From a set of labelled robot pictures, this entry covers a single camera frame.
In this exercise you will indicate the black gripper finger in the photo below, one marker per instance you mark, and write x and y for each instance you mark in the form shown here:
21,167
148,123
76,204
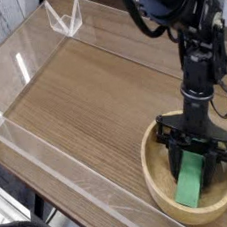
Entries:
175,154
209,167

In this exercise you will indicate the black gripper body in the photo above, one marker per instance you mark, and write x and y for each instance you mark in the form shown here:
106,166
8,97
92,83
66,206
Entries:
192,129

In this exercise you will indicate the green rectangular block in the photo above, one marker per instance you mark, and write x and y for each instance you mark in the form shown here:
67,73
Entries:
189,181

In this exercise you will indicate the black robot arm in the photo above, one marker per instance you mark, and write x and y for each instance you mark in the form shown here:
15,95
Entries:
200,35

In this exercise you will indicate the black table leg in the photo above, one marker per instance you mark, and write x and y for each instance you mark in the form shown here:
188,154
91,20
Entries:
39,206

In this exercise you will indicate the clear acrylic front wall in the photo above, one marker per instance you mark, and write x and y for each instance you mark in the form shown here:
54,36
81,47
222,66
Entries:
84,195

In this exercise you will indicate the clear acrylic wall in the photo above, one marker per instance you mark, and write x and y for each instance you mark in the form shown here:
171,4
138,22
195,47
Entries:
84,195
25,52
137,65

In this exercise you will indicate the clear acrylic back wall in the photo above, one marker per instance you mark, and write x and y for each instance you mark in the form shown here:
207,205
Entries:
137,65

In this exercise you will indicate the clear acrylic corner bracket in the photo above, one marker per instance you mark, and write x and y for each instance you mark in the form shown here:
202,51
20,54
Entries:
67,25

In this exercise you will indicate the clear acrylic left wall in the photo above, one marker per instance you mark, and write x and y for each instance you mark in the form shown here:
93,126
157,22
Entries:
25,52

